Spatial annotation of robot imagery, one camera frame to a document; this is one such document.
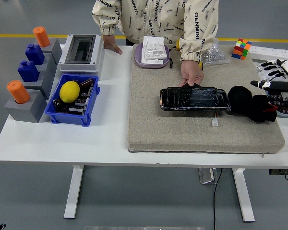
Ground person's right hand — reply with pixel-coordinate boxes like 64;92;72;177
102;34;123;55

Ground clear bag of metal nuts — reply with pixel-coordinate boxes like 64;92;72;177
201;38;231;67

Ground black glossy panel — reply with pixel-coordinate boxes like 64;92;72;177
159;83;232;112

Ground white switch plate stack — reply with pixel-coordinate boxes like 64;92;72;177
141;35;168;65

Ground blue block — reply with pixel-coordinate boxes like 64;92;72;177
24;43;45;65
17;60;40;82

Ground black rag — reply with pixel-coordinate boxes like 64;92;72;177
227;85;278;123

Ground purple tray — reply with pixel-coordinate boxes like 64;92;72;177
134;43;170;69

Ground blue plastic bin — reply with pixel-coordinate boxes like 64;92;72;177
44;73;101;127

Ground grey electrical distribution box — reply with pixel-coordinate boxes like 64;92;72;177
58;34;106;74

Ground person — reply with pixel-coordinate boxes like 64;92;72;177
91;0;219;62

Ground grey holder block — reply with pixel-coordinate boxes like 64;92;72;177
22;62;58;100
4;88;48;124
36;52;58;75
39;37;63;66

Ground person's left hand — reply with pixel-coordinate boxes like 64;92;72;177
179;59;204;87

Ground colourful puzzle cube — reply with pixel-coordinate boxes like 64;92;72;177
231;38;252;61

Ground grey-brown mat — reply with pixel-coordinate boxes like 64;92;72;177
128;44;286;154

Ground white table leg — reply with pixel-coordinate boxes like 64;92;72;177
63;165;84;219
232;168;256;222

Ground silver metal bracket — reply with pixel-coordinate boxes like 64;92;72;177
198;167;219;184

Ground dark circuit board pile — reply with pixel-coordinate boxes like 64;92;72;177
55;78;96;116

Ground yellow lemon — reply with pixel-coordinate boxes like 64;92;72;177
59;80;81;104

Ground orange cylinder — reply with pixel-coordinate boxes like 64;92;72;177
33;26;51;48
6;80;31;104

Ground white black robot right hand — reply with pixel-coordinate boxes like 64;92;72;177
250;58;288;93

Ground black floor cable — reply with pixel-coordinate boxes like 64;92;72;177
213;168;223;230

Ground white power strip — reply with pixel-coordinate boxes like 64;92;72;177
248;45;288;63

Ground clear bags of washers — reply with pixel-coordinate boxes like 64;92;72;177
253;61;288;82

